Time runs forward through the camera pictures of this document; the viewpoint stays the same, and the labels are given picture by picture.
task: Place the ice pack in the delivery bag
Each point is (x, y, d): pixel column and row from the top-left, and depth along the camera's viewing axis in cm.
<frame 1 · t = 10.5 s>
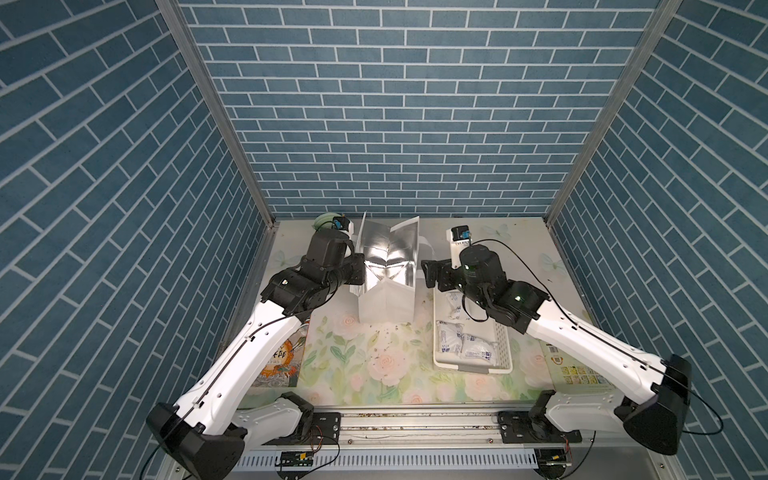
left hand: (369, 259, 72), fingers closed
right hand: (437, 259, 74), fingers open
white insulated delivery bag: (396, 257, 105), point 6 cm above the table
white plastic basket: (487, 335, 89), point 3 cm above the table
ice pack lower left: (449, 339, 88), point 4 cm above the table
ice pack lower right: (477, 349, 86), point 4 cm above the table

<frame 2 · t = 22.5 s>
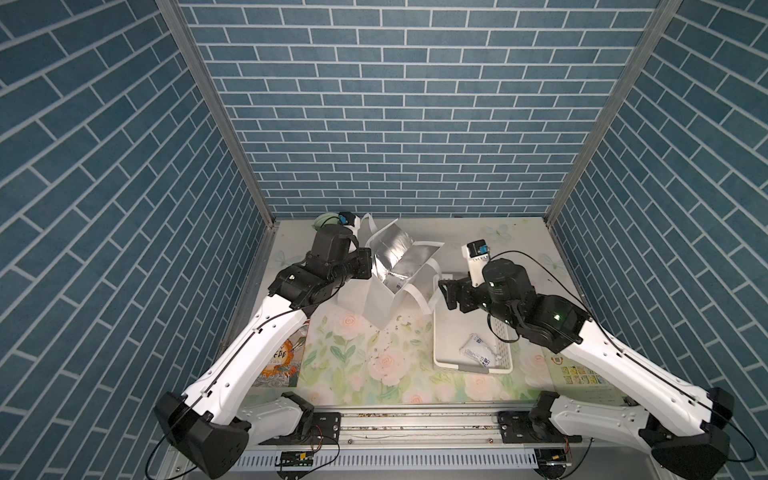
left hand: (378, 254, 72), fingers closed
right hand: (453, 278, 70), fingers open
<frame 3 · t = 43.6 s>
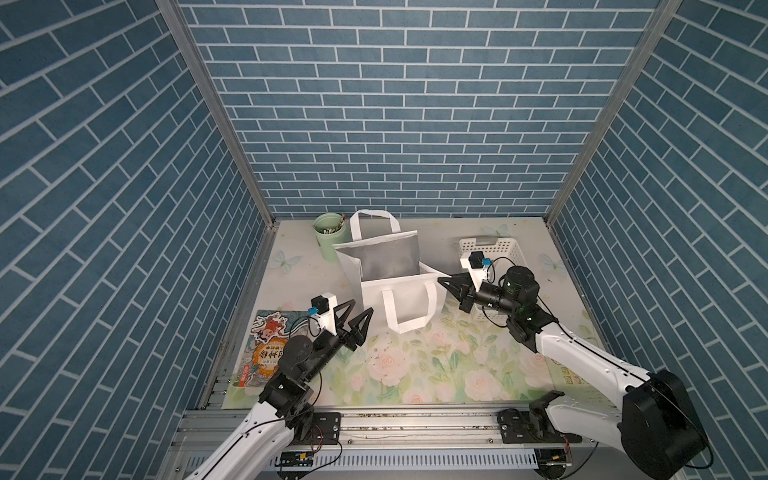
left hand: (371, 311, 72), fingers open
right hand: (444, 280, 75), fingers closed
white insulated delivery bag: (398, 290, 75), point 24 cm above the table
white plastic basket: (503, 253, 111), point 3 cm above the table
pencils in green cup: (330, 226, 106), point 12 cm above the table
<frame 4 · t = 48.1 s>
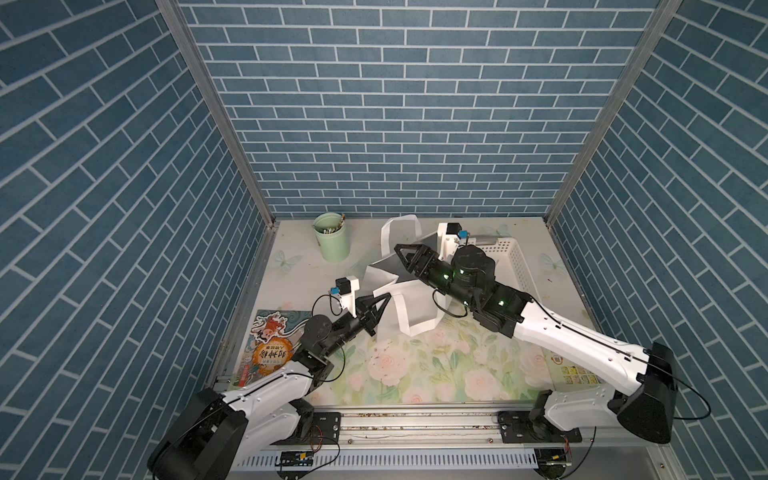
left hand: (397, 301, 72), fingers closed
right hand: (402, 254, 66), fingers open
white insulated delivery bag: (414, 306, 76), point 20 cm above the table
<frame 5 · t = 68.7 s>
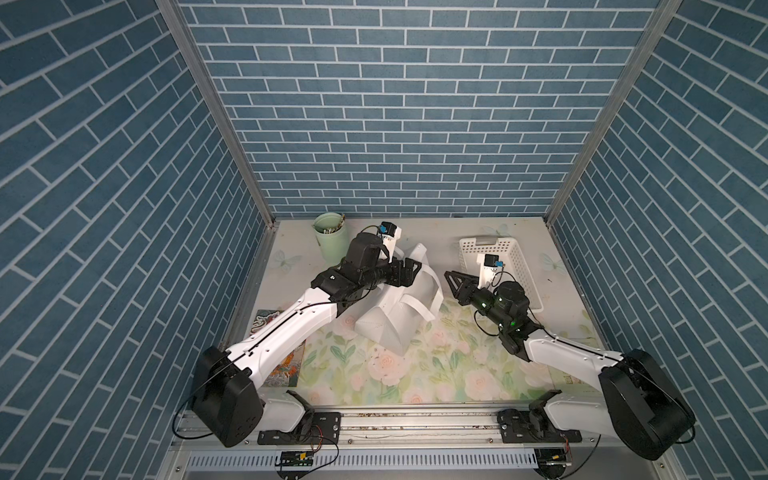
left hand: (418, 264, 76), fingers open
right hand: (450, 275, 81), fingers open
white insulated delivery bag: (399, 312, 75), point 20 cm above the table
